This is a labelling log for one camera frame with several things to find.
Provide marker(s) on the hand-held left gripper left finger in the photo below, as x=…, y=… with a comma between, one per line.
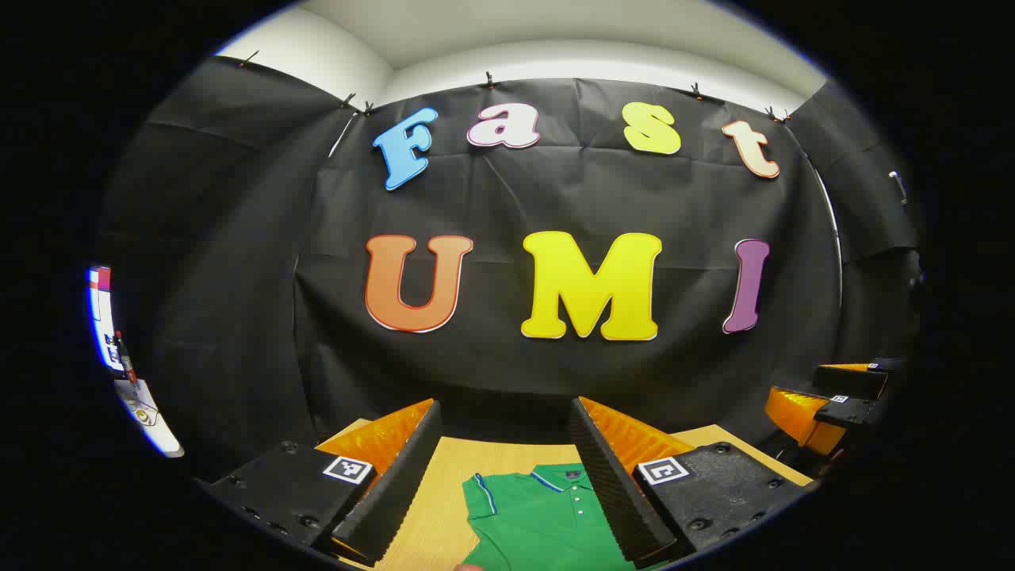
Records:
x=396, y=492

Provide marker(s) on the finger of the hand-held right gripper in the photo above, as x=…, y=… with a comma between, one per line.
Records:
x=852, y=412
x=860, y=379

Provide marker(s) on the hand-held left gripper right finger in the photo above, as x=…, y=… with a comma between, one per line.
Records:
x=610, y=492

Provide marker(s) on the green T-shirt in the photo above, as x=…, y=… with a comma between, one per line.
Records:
x=539, y=523

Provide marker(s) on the dark metal stand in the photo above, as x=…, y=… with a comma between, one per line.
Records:
x=899, y=187

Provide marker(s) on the white printed poster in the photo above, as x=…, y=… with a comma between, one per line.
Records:
x=107, y=333

